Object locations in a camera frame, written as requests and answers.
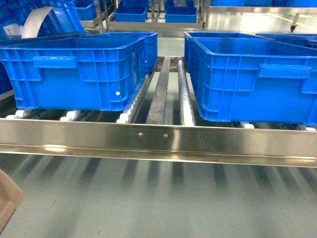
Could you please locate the beige plastic dustpan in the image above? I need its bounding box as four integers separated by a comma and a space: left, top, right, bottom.
0, 170, 24, 233

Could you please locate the metal roller shelf rack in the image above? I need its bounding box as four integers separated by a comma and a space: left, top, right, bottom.
0, 0, 317, 169

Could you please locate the large blue crate left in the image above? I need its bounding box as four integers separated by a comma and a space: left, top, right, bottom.
0, 32, 158, 112

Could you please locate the large blue crate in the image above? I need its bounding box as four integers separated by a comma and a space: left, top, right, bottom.
184, 32, 317, 125
0, 32, 158, 112

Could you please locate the large blue crate right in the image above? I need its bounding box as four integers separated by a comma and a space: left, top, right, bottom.
184, 32, 317, 125

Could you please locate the blue bin far right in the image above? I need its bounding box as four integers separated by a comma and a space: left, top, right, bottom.
164, 0, 198, 23

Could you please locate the blue bin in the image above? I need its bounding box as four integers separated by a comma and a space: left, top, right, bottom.
164, 0, 198, 23
114, 0, 149, 22

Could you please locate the blue bin far left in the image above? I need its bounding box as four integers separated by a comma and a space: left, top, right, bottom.
114, 0, 149, 22

